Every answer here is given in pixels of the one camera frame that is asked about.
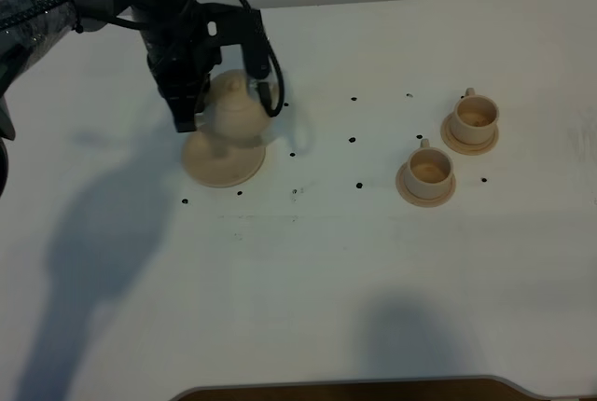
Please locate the beige cup saucer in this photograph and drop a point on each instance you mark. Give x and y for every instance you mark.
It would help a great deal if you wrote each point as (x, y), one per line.
(465, 149)
(418, 201)

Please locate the beige near teacup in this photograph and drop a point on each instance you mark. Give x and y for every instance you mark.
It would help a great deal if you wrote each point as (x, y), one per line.
(429, 172)

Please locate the beige teacup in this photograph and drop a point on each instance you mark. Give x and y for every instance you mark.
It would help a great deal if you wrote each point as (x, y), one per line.
(429, 172)
(474, 119)

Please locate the beige clay teapot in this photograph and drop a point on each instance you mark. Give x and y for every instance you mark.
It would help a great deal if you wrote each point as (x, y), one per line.
(234, 114)

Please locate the beige far teacup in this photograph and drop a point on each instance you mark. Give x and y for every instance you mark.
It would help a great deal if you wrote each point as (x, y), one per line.
(474, 119)

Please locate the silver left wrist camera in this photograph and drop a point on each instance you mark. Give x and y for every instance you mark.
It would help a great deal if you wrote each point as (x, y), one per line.
(240, 26)

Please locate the beige near cup saucer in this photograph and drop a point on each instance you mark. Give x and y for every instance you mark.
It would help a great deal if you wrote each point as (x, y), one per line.
(418, 201)

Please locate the beige teapot saucer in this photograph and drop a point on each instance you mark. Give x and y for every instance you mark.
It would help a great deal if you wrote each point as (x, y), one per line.
(215, 161)

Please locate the beige far cup saucer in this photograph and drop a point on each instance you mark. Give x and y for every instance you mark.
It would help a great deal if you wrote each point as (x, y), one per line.
(465, 149)

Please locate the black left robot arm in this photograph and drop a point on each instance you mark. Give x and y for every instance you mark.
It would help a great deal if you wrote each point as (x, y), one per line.
(31, 28)

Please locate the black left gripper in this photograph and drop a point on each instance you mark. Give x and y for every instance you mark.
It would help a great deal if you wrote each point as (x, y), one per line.
(176, 60)

